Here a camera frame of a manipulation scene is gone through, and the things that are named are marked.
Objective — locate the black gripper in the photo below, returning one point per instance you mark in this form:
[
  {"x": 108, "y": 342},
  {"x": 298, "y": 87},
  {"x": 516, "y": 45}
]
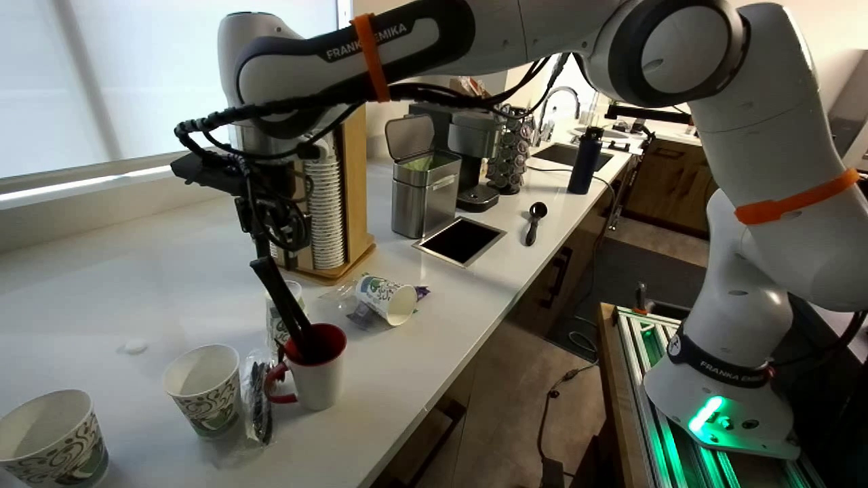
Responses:
[{"x": 260, "y": 198}]

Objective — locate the patterned paper cup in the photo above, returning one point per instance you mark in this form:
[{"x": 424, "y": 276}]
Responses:
[
  {"x": 203, "y": 385},
  {"x": 54, "y": 442},
  {"x": 389, "y": 299}
]

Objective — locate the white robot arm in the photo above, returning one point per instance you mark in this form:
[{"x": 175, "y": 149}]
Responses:
[{"x": 788, "y": 217}]

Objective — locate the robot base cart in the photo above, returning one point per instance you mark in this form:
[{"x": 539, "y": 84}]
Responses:
[{"x": 800, "y": 430}]

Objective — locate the black utensil in cup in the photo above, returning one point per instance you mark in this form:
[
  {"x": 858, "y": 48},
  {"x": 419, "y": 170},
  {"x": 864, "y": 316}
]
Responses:
[{"x": 287, "y": 309}]

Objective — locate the wooden cup dispenser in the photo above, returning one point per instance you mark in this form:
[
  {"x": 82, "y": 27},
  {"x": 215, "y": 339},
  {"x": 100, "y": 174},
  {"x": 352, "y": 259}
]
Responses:
[{"x": 348, "y": 145}]

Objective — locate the white cup red inside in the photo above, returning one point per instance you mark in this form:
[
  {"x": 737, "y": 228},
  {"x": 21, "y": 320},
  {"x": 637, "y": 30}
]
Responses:
[{"x": 317, "y": 370}]

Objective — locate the stack of patterned paper cups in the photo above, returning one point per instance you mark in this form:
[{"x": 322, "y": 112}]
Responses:
[{"x": 322, "y": 206}]

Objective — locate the steel trash bin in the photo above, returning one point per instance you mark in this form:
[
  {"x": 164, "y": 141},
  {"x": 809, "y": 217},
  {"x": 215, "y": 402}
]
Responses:
[{"x": 424, "y": 181}]

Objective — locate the grey coffee machine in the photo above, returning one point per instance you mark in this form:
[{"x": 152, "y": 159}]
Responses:
[{"x": 470, "y": 139}]

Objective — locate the coffee pod carousel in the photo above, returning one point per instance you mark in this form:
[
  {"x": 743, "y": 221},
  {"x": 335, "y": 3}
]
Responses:
[{"x": 510, "y": 149}]

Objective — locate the black coffee scoop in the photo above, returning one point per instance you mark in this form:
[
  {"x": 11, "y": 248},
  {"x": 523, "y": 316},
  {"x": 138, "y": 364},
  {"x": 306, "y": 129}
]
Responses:
[{"x": 534, "y": 212}]

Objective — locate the chrome sink faucet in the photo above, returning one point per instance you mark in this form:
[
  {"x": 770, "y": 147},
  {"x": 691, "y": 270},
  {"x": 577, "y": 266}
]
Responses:
[{"x": 563, "y": 103}]

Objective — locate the black tumbler bottle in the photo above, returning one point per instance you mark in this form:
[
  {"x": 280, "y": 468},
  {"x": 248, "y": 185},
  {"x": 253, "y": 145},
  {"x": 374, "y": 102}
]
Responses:
[{"x": 587, "y": 162}]

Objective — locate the dark wood cabinet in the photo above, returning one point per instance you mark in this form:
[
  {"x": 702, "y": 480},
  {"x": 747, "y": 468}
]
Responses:
[{"x": 670, "y": 187}]

